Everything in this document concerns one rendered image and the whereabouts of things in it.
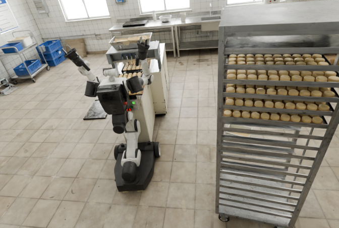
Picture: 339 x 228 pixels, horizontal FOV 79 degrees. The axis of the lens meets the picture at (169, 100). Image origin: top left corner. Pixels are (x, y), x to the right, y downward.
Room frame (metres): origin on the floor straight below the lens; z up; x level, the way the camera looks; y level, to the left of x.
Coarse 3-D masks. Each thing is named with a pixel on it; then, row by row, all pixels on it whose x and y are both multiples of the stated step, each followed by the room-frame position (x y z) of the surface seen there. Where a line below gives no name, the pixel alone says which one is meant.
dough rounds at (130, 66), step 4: (148, 60) 3.00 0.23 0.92; (128, 64) 2.95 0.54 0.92; (132, 64) 2.94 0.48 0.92; (148, 64) 2.87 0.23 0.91; (124, 68) 2.83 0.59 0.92; (128, 68) 2.80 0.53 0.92; (132, 68) 2.78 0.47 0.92; (136, 68) 2.76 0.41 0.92; (140, 68) 2.75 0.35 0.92; (148, 68) 2.75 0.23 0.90
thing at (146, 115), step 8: (144, 88) 2.34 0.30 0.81; (144, 96) 2.24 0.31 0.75; (144, 104) 2.16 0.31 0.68; (152, 104) 2.65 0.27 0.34; (136, 112) 2.06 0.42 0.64; (144, 112) 2.07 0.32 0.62; (152, 112) 2.54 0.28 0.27; (144, 120) 2.06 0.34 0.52; (152, 120) 2.43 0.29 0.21; (144, 128) 2.06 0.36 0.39; (152, 128) 2.33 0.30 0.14; (144, 136) 2.06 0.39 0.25
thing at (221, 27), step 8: (224, 32) 1.01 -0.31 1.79; (216, 136) 1.02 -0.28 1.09; (216, 144) 1.02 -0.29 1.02; (216, 152) 1.02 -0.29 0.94; (216, 160) 1.02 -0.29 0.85; (216, 168) 1.02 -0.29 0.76; (216, 176) 1.02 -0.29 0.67; (216, 184) 1.02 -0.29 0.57; (216, 192) 1.02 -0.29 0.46; (216, 200) 1.02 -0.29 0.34; (216, 208) 1.01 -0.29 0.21
